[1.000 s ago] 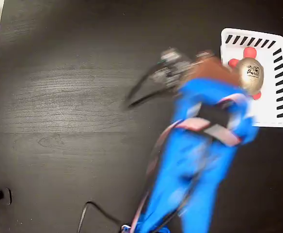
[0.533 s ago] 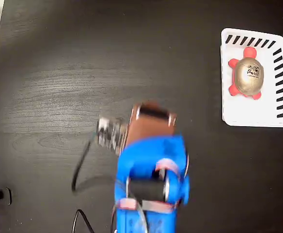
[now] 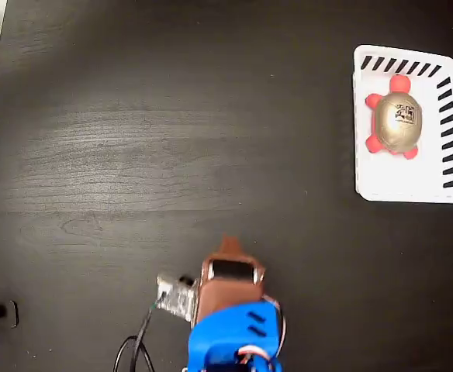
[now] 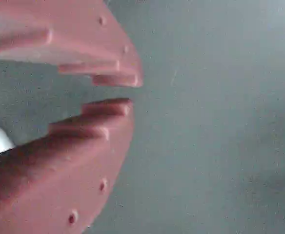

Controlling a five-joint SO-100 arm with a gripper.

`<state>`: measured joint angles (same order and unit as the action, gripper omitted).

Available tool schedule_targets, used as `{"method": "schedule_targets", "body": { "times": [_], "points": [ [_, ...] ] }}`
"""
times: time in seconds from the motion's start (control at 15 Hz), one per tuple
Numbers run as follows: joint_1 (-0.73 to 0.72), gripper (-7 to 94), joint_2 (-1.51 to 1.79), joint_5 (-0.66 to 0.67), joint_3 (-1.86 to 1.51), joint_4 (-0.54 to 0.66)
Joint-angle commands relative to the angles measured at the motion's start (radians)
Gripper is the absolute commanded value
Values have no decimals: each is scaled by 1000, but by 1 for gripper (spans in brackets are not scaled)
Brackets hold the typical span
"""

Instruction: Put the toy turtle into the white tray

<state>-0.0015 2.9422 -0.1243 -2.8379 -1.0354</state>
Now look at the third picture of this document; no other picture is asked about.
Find red turtle toy gold shell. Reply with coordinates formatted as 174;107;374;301
364;74;424;160

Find white plastic tray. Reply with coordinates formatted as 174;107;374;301
351;44;453;205

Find silver gripper camera module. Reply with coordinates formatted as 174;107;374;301
155;272;197;323

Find white red servo wires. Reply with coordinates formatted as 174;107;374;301
233;297;288;367

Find black camera cable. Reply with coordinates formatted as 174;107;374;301
112;304;157;372

